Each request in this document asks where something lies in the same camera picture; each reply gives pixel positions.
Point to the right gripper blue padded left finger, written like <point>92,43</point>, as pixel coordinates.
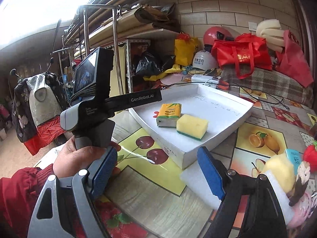
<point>64,200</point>

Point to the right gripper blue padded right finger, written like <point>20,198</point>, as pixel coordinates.
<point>263,215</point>

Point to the white foam block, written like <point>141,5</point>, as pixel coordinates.
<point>195,180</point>
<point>283,200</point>

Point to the pink plush toy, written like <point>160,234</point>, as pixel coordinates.
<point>303,210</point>

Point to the yellow tissue pack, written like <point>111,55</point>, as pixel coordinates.
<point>168,115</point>

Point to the yellow green sponge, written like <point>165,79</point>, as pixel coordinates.
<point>191,126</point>

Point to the red left sleeve forearm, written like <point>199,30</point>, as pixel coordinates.
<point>19,194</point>

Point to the left hand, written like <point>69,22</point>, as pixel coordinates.
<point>70,160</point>

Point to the metal shelf with curtain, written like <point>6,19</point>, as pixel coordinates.
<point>129,51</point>

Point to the black plastic bag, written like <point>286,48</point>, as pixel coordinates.
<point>149,64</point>

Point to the yellow gift bag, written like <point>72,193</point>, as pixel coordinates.
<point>185,49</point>

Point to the white helmet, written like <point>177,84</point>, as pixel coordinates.
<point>204,60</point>

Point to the plaid blanket cushion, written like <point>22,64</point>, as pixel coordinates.
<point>272,82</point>

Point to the red helmet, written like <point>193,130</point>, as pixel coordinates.
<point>216,33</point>

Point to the red nonwoven bag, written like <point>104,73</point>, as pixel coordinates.
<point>292,62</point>

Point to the red tote bag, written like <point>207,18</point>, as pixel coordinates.
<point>246,52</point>

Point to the cream foam stack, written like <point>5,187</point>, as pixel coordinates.
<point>272,32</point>

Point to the white brown braided rope toy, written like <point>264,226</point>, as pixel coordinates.
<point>302,178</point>

